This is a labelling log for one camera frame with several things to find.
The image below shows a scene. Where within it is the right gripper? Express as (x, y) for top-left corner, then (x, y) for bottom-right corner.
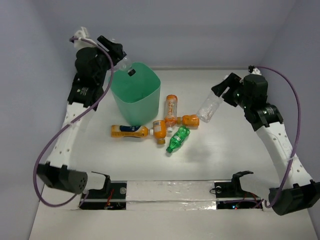
(211, 71), (251, 110)

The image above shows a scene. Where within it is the clear bottle black label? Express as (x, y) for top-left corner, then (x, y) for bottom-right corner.
(116, 56), (136, 77)

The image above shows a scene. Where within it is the clear crushed plastic bottle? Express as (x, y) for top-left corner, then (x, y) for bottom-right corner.
(196, 92), (223, 123)

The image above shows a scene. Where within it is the green plastic bottle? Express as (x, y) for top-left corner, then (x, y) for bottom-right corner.
(166, 126), (191, 154)

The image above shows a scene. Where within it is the orange bottle blue label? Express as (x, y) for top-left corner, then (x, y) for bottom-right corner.
(110, 125), (154, 138)

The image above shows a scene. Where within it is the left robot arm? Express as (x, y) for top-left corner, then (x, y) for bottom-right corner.
(33, 35), (127, 196)

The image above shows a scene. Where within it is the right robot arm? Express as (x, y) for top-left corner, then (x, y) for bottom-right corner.
(208, 73), (320, 216)

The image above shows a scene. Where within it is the green plastic bin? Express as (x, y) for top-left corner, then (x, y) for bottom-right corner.
(110, 62), (161, 126)

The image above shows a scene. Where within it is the small orange bottle lying right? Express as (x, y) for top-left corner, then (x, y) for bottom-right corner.
(176, 114), (200, 128)

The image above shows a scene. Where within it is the tall orange bottle white cap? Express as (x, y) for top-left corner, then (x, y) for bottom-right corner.
(164, 94), (178, 133)

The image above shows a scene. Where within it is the small orange bottle barcode label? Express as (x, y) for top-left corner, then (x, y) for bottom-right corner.
(152, 120), (167, 145)

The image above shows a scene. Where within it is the silver tape strip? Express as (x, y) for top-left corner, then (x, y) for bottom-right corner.
(125, 180), (217, 211)

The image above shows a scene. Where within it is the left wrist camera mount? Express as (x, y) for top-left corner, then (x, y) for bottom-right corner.
(69, 26), (97, 51)

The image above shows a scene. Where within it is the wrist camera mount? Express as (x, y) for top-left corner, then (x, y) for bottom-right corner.
(69, 26), (97, 51)
(248, 65), (262, 76)

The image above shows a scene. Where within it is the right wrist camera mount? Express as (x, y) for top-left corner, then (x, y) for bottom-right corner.
(248, 65), (262, 76)

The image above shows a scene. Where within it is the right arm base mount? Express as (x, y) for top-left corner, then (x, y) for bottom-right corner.
(209, 170), (263, 210)

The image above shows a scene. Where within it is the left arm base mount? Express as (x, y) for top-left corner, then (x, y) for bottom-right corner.
(79, 181), (127, 210)

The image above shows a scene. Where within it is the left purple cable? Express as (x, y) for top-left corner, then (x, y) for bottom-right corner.
(33, 36), (116, 207)

